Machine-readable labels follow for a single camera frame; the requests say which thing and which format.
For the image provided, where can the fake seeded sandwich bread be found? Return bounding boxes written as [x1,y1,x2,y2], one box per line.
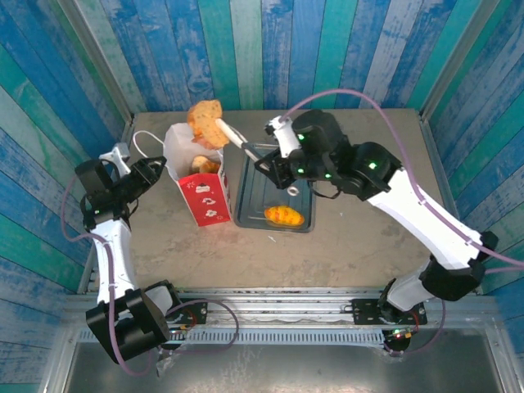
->
[186,100,230,151]

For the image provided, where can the white red paper bag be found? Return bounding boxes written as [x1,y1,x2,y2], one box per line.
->
[133,122,233,228]

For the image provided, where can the yellow fake croissant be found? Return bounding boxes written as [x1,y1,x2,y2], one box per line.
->
[264,205,306,228]

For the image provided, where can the metal baking tray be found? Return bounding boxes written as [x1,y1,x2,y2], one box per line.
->
[233,142,315,234]

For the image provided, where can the steel sheet panel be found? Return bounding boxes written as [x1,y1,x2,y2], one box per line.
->
[61,341,507,393]

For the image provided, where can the metal frame post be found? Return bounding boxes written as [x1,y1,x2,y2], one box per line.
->
[420,0,503,120]
[56,0,134,124]

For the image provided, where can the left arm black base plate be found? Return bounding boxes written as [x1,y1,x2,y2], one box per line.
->
[175,300,209,328]

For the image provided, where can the aluminium mounting rail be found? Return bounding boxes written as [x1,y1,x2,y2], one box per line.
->
[61,286,499,331]

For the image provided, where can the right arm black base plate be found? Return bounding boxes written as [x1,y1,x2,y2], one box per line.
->
[351,297,428,327]

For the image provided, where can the white slotted cable duct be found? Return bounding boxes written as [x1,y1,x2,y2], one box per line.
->
[77,328,388,346]

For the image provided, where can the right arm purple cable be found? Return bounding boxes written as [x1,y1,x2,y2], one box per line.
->
[284,88,524,357]

